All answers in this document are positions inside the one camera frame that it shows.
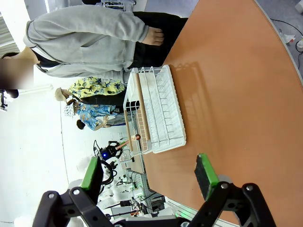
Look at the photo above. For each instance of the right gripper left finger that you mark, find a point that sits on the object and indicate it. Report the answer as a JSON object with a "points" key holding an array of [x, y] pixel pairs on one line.
{"points": [[71, 208]]}

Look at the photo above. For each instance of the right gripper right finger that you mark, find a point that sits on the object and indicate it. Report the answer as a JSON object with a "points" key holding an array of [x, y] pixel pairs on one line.
{"points": [[236, 205]]}

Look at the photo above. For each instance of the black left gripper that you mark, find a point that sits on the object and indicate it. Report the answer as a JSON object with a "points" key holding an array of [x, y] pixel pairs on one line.
{"points": [[107, 152]]}

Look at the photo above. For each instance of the gray-sleeved left forearm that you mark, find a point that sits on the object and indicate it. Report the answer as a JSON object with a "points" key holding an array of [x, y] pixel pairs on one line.
{"points": [[118, 26]]}

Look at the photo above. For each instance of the person's left hand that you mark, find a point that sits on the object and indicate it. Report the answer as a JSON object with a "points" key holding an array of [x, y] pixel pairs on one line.
{"points": [[155, 36]]}

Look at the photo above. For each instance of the orange brick-pattern mat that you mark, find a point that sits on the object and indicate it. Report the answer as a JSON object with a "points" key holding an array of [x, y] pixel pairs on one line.
{"points": [[141, 127]]}

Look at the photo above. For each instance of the person in blue floral shirt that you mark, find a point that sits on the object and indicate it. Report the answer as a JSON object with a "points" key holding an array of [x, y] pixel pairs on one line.
{"points": [[90, 116]]}

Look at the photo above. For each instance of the white utensil holder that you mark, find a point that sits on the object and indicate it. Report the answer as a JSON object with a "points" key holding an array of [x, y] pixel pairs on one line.
{"points": [[133, 89]]}

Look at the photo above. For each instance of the person in yellow floral shirt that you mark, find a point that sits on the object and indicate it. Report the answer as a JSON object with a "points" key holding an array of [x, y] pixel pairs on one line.
{"points": [[97, 87]]}

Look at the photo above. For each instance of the white drain tray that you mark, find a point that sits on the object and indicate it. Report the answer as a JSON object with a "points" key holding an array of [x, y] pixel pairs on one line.
{"points": [[176, 123]]}

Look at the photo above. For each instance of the person in gray hoodie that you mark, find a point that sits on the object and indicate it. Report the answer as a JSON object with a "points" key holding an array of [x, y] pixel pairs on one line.
{"points": [[82, 42]]}

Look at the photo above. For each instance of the white crumpled paper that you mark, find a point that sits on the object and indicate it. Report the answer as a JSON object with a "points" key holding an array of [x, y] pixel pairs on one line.
{"points": [[288, 37]]}

